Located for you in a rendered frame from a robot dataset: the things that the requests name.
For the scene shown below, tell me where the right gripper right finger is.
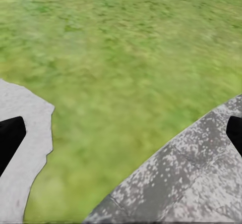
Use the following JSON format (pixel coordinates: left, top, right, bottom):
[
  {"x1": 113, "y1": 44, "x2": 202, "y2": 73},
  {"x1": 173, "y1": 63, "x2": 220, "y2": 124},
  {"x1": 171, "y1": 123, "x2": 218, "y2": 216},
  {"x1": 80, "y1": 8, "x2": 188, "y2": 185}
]
[{"x1": 226, "y1": 116, "x2": 242, "y2": 157}]

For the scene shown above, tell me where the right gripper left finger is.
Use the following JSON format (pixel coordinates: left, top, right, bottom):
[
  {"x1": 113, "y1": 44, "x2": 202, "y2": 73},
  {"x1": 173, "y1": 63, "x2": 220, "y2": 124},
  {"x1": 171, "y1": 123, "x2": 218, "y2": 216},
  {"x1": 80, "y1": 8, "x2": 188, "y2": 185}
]
[{"x1": 0, "y1": 116, "x2": 26, "y2": 176}]

